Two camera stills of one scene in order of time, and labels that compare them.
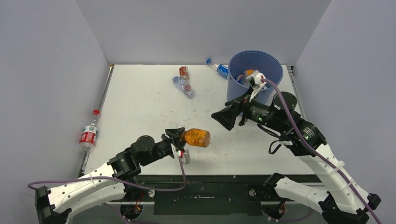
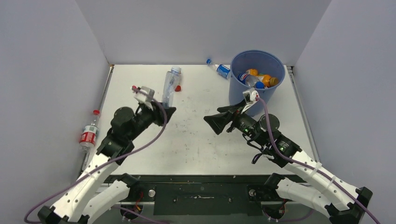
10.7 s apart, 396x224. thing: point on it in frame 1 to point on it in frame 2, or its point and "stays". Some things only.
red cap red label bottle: [89, 134] stays
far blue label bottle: [221, 69] stays
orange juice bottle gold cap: [197, 137] to [268, 81]
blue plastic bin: [266, 63] stays
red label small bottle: [184, 73] to [178, 88]
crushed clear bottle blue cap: [186, 89] to [173, 79]
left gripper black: [175, 134] to [157, 113]
